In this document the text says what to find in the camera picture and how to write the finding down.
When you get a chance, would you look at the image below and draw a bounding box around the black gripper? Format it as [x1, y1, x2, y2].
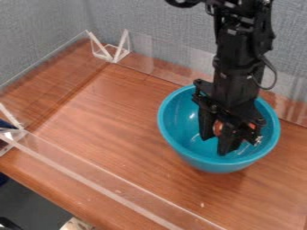
[191, 66, 267, 156]

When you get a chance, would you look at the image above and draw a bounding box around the red toy mushroom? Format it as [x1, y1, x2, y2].
[212, 120, 223, 137]

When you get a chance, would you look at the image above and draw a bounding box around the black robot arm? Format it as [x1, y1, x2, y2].
[166, 0, 276, 155]

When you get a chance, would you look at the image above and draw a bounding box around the blue plastic bowl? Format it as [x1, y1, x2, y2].
[158, 84, 280, 173]

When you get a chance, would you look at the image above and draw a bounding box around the clear acrylic back barrier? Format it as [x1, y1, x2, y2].
[118, 31, 307, 128]

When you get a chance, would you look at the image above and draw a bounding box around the clear acrylic barrier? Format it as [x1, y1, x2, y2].
[118, 31, 307, 128]
[5, 130, 226, 230]

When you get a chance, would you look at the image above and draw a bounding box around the clear acrylic front barrier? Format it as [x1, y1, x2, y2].
[5, 130, 226, 230]

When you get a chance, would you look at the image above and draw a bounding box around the black cable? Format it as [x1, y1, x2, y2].
[251, 55, 278, 91]

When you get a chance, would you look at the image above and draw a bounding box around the clear acrylic corner bracket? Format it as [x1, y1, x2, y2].
[87, 30, 131, 64]

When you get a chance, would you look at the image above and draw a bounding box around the clear acrylic left bracket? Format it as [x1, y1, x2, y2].
[0, 102, 27, 157]

